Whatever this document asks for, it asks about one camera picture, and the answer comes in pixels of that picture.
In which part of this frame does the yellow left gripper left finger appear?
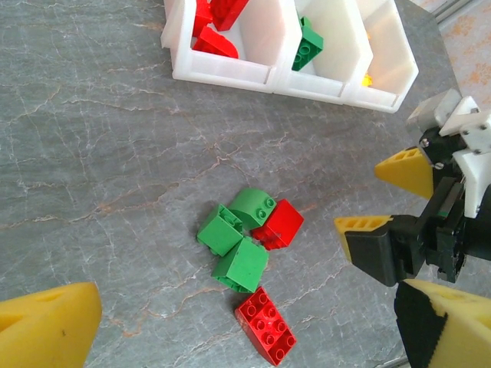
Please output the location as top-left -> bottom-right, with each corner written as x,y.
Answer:
0,281 -> 103,368

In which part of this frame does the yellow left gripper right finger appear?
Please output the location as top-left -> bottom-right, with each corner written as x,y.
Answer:
394,278 -> 491,368

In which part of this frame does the red two-by-two lego brick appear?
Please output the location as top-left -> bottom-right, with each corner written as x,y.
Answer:
251,198 -> 305,252

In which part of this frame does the red two-by-four lego brick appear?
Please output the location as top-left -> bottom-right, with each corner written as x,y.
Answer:
234,286 -> 298,367

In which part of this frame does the green two-by-three lego brick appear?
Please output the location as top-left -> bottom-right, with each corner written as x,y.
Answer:
291,22 -> 325,72

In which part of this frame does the red curved lego brick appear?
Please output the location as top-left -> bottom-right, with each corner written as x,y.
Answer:
191,25 -> 241,60

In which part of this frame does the white plastic bin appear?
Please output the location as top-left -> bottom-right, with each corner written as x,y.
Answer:
274,0 -> 375,104
160,0 -> 304,94
343,0 -> 419,113

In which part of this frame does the green curved lego brick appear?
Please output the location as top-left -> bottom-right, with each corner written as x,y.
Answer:
228,187 -> 278,232

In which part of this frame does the green two-by-two lego brick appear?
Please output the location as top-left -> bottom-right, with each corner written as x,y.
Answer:
196,203 -> 245,258
211,236 -> 270,294

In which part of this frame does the aluminium frame rail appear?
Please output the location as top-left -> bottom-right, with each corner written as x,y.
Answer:
429,0 -> 491,28
367,356 -> 408,368

